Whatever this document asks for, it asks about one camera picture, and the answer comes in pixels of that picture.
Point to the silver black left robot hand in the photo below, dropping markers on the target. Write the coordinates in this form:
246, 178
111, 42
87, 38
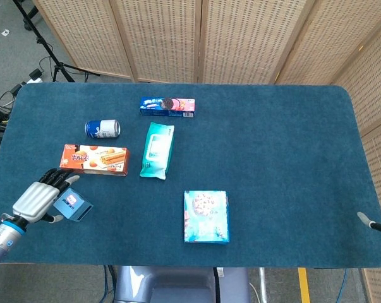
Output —
35, 199

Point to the small light blue box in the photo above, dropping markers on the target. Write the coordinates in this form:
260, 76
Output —
76, 208

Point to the grey purple robot base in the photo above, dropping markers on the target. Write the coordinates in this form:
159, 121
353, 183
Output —
177, 284

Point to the orange egg roll biscuit box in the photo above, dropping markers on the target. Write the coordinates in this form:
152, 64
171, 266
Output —
95, 159

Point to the blue pink sandwich cookie box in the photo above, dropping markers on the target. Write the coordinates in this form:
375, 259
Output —
166, 106

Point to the blue chocolate chip cookie box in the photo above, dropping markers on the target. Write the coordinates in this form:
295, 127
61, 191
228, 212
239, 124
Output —
206, 217

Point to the rattan folding screen panel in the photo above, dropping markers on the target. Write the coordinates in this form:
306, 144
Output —
373, 85
329, 41
165, 38
379, 151
82, 31
247, 38

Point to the yellow floor tape strip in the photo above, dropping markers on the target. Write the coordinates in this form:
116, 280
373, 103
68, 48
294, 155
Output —
304, 284

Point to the blue and white drink can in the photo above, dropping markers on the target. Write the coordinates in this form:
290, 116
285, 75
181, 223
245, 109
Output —
103, 128

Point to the white power strip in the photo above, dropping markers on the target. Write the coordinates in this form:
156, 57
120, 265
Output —
36, 74

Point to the green wet wipes pack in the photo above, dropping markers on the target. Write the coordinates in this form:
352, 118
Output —
155, 151

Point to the dark teal felt table cover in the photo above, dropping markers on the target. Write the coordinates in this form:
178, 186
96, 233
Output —
272, 158

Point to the silver table leg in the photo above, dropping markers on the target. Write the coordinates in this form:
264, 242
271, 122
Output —
263, 284

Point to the black tripod stand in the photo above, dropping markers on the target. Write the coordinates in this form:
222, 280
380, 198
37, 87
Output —
56, 63

